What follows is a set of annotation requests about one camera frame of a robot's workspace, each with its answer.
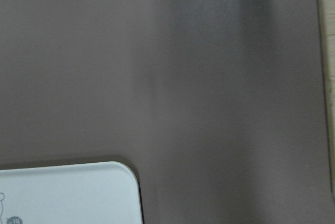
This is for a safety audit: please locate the wooden cutting board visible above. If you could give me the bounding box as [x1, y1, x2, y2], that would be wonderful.
[318, 0, 334, 195]

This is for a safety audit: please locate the cream rabbit tray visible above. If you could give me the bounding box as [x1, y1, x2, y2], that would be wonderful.
[1, 161, 144, 223]

